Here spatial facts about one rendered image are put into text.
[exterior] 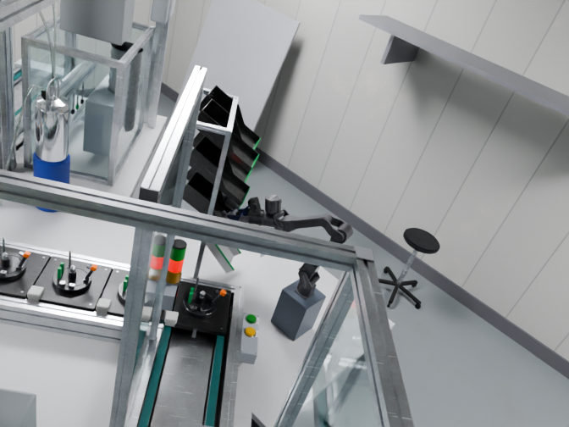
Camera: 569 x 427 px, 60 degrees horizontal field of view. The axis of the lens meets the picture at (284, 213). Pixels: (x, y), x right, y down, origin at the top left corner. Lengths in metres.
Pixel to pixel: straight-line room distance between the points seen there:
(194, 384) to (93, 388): 0.34
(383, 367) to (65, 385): 1.44
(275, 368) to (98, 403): 0.67
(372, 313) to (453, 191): 3.48
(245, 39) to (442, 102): 1.89
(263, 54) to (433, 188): 1.91
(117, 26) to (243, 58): 2.28
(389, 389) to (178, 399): 1.29
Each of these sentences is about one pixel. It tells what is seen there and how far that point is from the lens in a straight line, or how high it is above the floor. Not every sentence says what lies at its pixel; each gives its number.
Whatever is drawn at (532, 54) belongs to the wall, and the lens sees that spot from 3.84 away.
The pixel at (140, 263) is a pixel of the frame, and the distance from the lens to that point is 0.91.
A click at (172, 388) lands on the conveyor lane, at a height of 0.92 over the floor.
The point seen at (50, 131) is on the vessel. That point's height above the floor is 1.29.
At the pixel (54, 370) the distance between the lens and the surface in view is 1.97.
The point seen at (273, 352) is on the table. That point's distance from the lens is 2.13.
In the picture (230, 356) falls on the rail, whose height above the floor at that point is 0.96.
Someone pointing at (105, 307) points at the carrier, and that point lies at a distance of 1.98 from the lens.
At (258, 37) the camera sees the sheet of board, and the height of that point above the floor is 1.24.
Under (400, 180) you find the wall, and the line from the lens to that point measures 4.32.
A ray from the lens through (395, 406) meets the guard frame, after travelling 0.62.
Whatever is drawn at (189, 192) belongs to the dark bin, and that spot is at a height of 1.33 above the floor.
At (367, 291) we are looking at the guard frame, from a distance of 0.73.
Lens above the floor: 2.43
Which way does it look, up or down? 33 degrees down
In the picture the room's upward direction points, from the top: 18 degrees clockwise
